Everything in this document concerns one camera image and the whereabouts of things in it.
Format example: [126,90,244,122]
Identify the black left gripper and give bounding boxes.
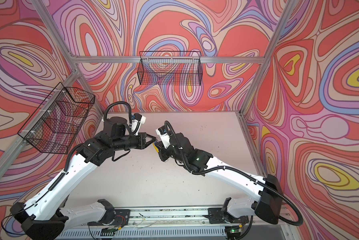
[112,132,158,153]

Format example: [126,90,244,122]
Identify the large keyring with yellow sleeve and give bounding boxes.
[152,143,159,153]

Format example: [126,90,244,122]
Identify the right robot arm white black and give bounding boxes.
[154,121,303,226]

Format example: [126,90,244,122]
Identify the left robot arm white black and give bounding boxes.
[9,101,156,240]

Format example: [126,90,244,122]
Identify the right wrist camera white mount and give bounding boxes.
[156,126,170,149]

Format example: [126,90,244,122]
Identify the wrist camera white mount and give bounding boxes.
[156,126,170,149]
[131,113,146,136]

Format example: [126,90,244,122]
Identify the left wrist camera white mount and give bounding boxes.
[131,113,146,136]

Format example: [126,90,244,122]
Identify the black wire basket back wall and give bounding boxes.
[137,50,203,86]

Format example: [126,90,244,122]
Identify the black wire basket wall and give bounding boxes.
[17,83,95,154]
[137,50,203,86]

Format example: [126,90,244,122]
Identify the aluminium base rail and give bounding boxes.
[58,206,300,240]

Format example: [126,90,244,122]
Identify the black wire basket left wall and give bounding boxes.
[17,83,95,154]

